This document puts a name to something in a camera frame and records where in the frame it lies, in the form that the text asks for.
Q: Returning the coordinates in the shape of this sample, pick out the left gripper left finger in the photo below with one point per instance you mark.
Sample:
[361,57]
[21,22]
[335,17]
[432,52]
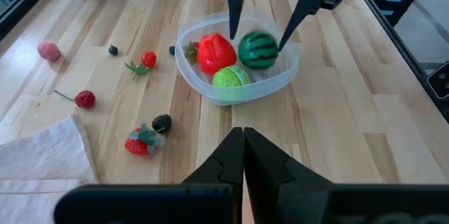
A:
[175,203]

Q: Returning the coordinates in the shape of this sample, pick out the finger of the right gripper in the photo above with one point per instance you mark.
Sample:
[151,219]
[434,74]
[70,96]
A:
[303,10]
[234,3]

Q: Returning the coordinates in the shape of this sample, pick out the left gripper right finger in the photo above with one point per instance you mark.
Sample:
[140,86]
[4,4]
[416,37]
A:
[315,203]

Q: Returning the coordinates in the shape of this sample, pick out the green striped toy watermelon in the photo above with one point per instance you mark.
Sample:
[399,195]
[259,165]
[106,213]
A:
[257,51]

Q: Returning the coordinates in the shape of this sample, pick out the red toy bell pepper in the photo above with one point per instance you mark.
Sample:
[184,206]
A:
[215,53]

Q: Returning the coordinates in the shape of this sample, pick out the clear plastic tupperware container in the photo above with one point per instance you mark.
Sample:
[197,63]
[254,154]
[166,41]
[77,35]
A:
[280,76]

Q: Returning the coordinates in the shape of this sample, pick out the green toy cabbage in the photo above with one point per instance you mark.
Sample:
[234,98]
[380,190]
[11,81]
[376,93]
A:
[231,77]

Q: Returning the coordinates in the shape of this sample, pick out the small toy blueberry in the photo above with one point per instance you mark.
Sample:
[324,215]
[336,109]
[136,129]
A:
[172,50]
[113,50]

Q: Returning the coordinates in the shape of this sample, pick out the toy blackberry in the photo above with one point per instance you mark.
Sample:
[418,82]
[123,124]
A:
[162,123]

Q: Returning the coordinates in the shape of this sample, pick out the red cherry tomato green leaf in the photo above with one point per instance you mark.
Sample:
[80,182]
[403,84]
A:
[148,59]

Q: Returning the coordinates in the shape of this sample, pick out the red toy berry with stem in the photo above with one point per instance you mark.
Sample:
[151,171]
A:
[85,99]

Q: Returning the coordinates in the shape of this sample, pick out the pink toy lychee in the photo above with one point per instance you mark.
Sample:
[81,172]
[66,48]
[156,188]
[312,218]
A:
[49,51]

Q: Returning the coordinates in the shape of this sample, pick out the beige folded cloth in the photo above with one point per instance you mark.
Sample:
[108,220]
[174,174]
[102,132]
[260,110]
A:
[42,161]

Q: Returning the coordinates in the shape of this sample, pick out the black camera box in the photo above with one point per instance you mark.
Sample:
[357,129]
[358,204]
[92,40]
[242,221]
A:
[438,80]

